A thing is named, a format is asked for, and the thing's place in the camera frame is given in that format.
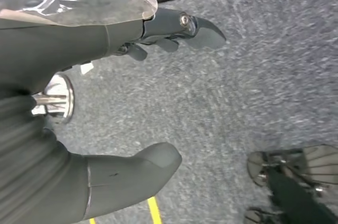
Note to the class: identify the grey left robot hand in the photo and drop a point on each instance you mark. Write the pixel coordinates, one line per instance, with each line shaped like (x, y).
(66, 47)

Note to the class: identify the small white floor patch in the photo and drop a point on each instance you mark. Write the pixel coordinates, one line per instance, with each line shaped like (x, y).
(87, 68)

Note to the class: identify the chrome stanchion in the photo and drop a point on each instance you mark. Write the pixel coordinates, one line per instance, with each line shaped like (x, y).
(59, 89)

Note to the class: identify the yellow floor tape square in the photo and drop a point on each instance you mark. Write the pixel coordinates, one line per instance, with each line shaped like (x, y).
(154, 212)

